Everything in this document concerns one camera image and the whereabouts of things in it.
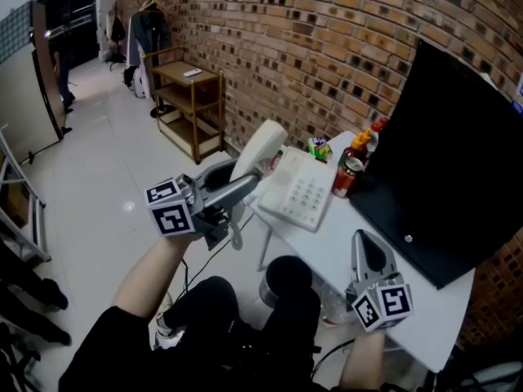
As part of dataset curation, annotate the white telephone handset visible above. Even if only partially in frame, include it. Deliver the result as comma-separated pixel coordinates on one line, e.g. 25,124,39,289
228,118,290,225

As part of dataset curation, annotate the white coiled phone cord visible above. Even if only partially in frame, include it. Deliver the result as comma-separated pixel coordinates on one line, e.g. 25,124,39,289
229,217,247,253

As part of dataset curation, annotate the red drink can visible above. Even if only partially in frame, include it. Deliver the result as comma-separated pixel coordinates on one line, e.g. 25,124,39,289
331,155,365,199

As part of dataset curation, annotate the white desk telephone base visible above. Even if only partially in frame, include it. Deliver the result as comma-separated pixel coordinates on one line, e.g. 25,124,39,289
257,145,338,234

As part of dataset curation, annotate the wooden shelf unit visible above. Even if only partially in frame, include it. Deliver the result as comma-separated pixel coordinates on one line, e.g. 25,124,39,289
142,47,226,166

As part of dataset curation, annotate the person's left forearm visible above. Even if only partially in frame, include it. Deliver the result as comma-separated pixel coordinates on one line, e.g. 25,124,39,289
111,232,204,320

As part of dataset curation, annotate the white metal storage rack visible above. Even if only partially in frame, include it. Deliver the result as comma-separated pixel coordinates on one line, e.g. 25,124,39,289
0,123,52,264

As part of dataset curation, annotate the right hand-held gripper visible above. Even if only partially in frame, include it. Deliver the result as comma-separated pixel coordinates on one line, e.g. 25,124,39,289
346,229,414,334

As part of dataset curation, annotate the black monitor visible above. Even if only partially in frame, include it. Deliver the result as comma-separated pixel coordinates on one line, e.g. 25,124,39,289
348,38,523,291

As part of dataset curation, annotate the yellow-capped red sauce bottle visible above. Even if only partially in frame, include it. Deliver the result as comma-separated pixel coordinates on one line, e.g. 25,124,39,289
342,128,373,167

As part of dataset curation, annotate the person's black shirt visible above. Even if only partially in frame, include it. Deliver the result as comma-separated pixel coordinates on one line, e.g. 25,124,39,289
58,304,186,392

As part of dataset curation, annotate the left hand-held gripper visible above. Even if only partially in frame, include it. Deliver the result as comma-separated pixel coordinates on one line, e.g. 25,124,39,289
144,158,263,253

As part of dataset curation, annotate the grey hanging coat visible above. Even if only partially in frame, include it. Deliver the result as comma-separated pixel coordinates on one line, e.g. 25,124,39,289
126,7,173,69

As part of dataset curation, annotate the white partition board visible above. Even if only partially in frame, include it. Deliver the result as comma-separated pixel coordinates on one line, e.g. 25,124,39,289
0,0,65,166

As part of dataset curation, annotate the black cabinet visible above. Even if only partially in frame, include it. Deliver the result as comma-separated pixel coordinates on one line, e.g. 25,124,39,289
35,0,100,63

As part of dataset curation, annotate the person's white shoe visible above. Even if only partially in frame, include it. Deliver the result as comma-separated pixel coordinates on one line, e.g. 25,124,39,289
154,303,181,350

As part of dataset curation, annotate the white table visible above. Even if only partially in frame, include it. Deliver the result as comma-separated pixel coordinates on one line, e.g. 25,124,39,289
248,130,477,374

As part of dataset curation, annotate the blue white wall device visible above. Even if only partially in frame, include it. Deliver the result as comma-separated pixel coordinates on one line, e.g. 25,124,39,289
512,73,523,114

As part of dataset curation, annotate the person's leg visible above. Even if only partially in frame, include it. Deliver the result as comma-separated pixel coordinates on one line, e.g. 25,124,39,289
162,275,271,392
261,282,324,392

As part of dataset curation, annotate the black floor cable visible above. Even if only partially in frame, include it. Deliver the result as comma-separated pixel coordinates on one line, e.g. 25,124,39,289
178,213,255,302

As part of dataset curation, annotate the black round trash bin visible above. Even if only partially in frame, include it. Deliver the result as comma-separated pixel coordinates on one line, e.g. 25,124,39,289
258,254,315,308

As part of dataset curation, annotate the white round appliance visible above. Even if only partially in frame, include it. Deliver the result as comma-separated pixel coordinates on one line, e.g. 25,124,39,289
132,67,149,100

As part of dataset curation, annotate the person's right leg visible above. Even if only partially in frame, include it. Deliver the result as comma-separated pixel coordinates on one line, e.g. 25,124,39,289
261,282,324,392

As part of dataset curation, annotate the red-capped sauce bottle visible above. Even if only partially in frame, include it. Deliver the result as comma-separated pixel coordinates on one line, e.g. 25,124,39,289
364,117,390,159

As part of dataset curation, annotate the person's right forearm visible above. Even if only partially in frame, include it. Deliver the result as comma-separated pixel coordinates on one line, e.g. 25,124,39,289
338,328,387,392

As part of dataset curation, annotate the person's left leg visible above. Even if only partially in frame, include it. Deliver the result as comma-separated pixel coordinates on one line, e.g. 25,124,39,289
162,275,271,392

